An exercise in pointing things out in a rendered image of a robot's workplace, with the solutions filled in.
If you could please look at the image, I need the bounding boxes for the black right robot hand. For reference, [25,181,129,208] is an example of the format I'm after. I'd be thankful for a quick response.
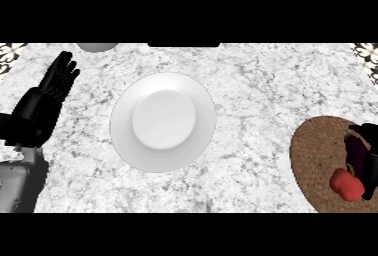
[346,122,378,201]

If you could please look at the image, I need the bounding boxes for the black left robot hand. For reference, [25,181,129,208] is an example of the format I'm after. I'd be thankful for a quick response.
[0,50,81,149]

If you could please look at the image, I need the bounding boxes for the dark purple eggplant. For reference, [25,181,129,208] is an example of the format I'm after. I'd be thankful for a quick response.
[342,131,372,179]

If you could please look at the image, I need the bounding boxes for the brown woven placemat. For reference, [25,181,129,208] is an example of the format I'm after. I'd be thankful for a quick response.
[289,115,378,214]

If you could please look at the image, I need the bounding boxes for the white oval plate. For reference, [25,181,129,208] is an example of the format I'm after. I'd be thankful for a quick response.
[109,72,217,174]

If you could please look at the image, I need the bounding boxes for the red bell pepper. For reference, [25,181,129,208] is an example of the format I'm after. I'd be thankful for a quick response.
[327,167,366,203]

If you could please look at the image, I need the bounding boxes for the grey round object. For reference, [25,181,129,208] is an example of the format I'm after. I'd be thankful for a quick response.
[76,42,121,53]

